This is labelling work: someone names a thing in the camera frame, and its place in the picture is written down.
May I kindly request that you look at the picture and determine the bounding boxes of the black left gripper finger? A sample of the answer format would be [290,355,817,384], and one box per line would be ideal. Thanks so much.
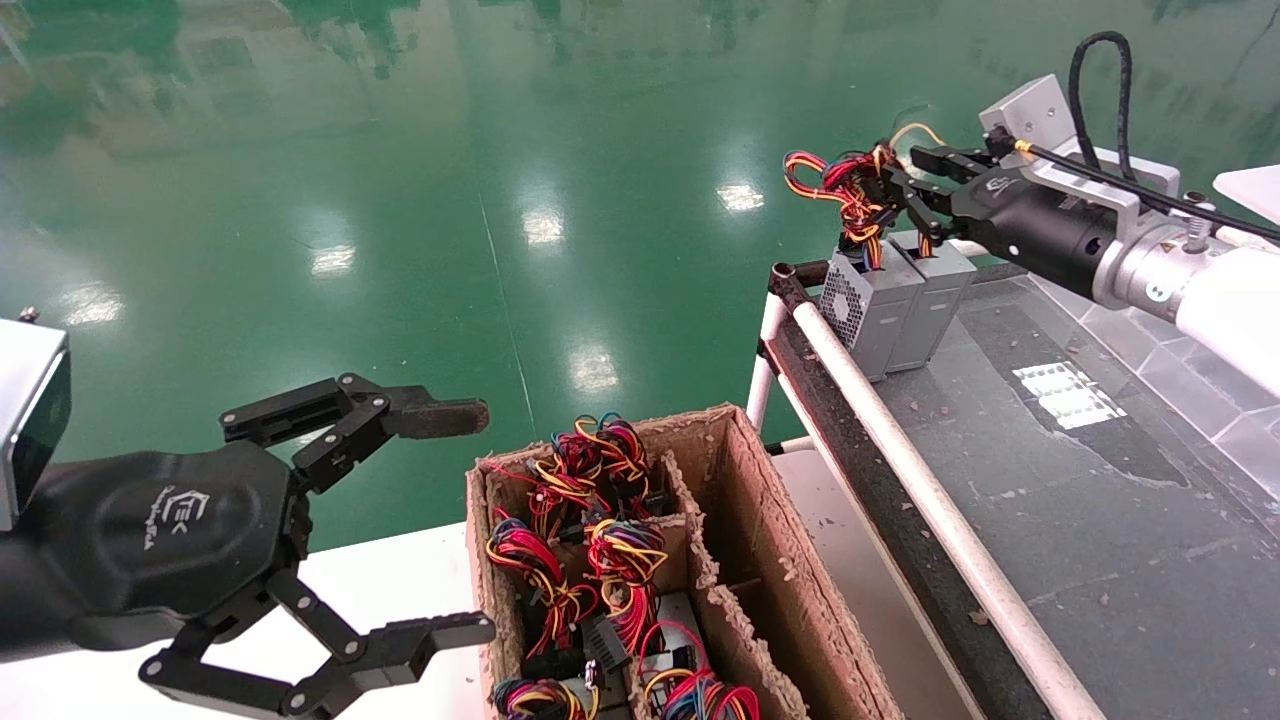
[138,570,498,719]
[220,373,491,491]

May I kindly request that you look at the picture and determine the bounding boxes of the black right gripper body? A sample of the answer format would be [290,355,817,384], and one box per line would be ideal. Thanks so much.
[950,165,1118,298]

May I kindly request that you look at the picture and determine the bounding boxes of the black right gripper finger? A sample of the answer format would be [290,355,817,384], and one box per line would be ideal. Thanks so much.
[910,145,993,188]
[883,168,963,243]

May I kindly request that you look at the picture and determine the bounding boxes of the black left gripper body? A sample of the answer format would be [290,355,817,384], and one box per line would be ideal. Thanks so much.
[0,443,313,663]

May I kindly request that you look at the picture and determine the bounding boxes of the grey power supply with wires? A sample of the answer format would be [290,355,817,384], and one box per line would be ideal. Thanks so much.
[498,412,669,521]
[782,150,924,384]
[585,515,671,656]
[822,120,978,374]
[487,508,601,661]
[638,592,763,720]
[493,675,601,720]

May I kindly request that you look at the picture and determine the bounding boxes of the white side table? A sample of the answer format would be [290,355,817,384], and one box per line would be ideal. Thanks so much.
[1212,164,1280,227]

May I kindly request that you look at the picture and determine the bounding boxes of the short white upright pipe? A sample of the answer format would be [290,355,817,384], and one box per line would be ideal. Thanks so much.
[747,293,791,433]

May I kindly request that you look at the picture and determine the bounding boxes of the clear acrylic divider tray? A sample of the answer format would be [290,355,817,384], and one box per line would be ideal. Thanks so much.
[1030,280,1280,501]

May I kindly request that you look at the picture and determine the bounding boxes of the brown cardboard divider box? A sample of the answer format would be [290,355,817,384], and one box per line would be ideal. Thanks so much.
[465,403,906,720]

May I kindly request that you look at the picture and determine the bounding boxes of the grey right wrist camera bracket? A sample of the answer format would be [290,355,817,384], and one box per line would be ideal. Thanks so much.
[978,74,1216,256]

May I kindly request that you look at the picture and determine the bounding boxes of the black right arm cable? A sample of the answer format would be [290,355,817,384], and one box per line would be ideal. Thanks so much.
[1012,30,1280,243]

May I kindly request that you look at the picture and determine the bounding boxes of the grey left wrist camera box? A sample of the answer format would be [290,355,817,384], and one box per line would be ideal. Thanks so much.
[0,316,73,532]

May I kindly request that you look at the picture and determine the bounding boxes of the long white frame pipe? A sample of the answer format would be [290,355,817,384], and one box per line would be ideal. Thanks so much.
[772,262,1106,720]

